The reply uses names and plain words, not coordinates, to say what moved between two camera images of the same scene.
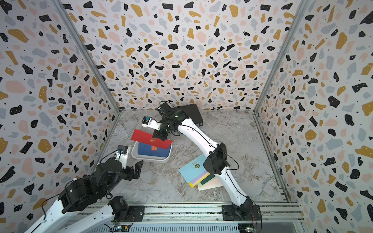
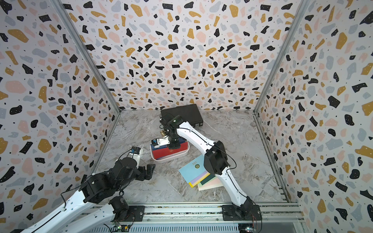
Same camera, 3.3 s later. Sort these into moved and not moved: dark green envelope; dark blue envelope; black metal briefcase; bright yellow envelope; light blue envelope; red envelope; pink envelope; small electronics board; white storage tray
Moved: dark blue envelope; white storage tray; red envelope
Not moved: light blue envelope; black metal briefcase; pink envelope; dark green envelope; small electronics board; bright yellow envelope
